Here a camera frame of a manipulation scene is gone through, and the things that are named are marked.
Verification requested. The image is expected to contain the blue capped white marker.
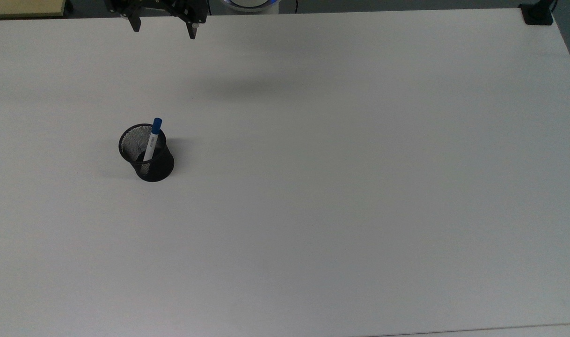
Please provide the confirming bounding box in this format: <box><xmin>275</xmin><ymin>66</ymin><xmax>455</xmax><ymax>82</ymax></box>
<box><xmin>142</xmin><ymin>117</ymin><xmax>163</xmax><ymax>175</ymax></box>

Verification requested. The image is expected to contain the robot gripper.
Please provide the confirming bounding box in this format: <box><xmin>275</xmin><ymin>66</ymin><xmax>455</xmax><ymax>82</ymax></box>
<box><xmin>105</xmin><ymin>0</ymin><xmax>209</xmax><ymax>40</ymax></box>

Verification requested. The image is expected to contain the black mesh pen cup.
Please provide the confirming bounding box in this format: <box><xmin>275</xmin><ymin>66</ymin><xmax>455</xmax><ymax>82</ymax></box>
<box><xmin>118</xmin><ymin>123</ymin><xmax>175</xmax><ymax>183</ymax></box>

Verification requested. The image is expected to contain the yellowish wooden table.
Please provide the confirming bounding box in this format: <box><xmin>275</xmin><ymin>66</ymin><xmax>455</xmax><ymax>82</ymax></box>
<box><xmin>0</xmin><ymin>0</ymin><xmax>68</xmax><ymax>19</ymax></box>

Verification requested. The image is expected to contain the black table clamp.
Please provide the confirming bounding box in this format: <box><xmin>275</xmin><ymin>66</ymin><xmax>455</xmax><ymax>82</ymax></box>
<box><xmin>519</xmin><ymin>0</ymin><xmax>558</xmax><ymax>26</ymax></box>

